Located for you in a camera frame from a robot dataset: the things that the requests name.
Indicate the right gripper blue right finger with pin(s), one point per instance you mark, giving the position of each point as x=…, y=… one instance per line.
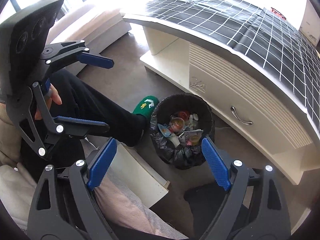
x=216, y=164

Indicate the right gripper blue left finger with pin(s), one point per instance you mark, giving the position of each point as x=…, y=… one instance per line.
x=98, y=163

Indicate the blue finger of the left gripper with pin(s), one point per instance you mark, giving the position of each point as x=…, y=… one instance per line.
x=95, y=60
x=80, y=128

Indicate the white purple bread wrapper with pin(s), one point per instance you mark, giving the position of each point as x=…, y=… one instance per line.
x=191, y=138

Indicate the orange jelly cup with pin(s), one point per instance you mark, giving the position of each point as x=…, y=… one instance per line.
x=176, y=124

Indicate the pink pig jelly cup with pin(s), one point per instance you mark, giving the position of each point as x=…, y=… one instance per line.
x=185, y=115

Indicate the light blue snack wrapper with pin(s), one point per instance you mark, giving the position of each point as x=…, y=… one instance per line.
x=165, y=131

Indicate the black trash bin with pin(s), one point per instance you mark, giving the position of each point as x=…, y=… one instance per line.
x=170, y=150

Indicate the person's left hand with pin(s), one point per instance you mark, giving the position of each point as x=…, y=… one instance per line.
x=53, y=97

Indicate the beige sofa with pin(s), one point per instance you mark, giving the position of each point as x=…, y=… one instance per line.
x=99, y=26

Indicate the white tv cabinet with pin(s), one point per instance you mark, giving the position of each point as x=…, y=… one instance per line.
x=243, y=95

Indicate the green slipper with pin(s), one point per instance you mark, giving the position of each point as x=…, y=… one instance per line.
x=146, y=106

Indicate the black white checkered tablecloth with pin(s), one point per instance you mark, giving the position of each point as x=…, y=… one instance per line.
x=271, y=42

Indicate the orange storage bag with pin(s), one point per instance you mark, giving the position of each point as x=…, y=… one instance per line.
x=276, y=12

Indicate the black left camera box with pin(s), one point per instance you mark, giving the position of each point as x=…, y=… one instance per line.
x=23, y=37

